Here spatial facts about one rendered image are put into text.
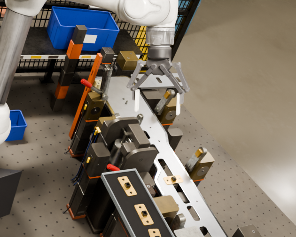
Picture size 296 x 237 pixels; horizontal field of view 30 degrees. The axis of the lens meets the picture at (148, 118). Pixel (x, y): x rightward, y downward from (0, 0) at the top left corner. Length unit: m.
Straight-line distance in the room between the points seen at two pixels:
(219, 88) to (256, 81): 0.51
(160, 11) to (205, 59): 3.63
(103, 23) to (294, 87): 3.02
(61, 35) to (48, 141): 0.50
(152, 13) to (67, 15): 1.26
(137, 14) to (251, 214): 1.52
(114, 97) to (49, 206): 0.57
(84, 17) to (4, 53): 0.75
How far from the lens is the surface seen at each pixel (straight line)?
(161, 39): 1.69
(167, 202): 2.02
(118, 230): 1.91
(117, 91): 2.55
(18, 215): 2.30
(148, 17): 1.51
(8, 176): 2.08
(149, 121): 2.46
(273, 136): 4.65
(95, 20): 2.80
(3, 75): 2.14
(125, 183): 1.88
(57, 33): 2.60
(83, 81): 2.28
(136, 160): 2.03
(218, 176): 2.85
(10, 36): 2.09
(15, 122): 2.65
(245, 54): 5.57
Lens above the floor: 2.48
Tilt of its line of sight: 37 degrees down
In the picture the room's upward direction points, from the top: 25 degrees clockwise
